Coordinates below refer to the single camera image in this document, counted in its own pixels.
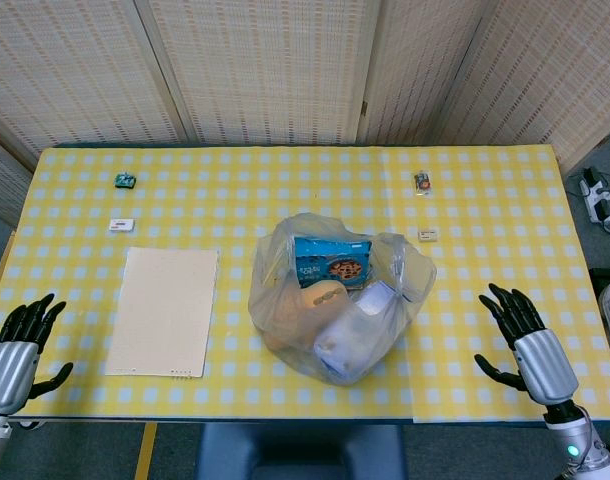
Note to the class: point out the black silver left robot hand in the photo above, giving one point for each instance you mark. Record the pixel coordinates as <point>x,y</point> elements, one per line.
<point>10,370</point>

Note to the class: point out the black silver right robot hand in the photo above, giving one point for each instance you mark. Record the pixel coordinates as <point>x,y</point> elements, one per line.
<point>547,367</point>

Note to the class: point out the translucent plastic bag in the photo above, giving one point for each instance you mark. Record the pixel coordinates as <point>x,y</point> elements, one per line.
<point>285,310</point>

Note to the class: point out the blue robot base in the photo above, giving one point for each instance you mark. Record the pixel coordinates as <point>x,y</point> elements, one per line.
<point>300,452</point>

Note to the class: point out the beige paper sheet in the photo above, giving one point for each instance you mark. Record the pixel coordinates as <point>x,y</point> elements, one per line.
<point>162,312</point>

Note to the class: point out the white power strip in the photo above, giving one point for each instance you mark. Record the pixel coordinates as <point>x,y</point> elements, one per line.
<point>595,197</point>

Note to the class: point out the small beige box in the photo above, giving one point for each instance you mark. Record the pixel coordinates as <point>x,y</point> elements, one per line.
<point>428,234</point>

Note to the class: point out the small white box red stripe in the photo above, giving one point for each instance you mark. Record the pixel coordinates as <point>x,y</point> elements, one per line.
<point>122,225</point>

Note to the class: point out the white plastic package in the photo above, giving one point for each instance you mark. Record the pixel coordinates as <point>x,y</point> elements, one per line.
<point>350,340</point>

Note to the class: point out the green snack packet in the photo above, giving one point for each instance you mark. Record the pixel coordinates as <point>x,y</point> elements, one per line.
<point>125,180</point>

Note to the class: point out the beige bread pack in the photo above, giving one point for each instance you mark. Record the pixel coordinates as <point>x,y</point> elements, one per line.
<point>325,296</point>

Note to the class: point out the blue cookie box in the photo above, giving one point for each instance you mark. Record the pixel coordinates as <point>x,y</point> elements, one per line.
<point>325,260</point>

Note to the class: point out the yellow checked tablecloth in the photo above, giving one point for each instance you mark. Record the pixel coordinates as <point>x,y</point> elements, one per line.
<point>335,180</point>

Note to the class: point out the woven folding screen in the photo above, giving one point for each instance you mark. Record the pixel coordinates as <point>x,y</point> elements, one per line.
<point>265,70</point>

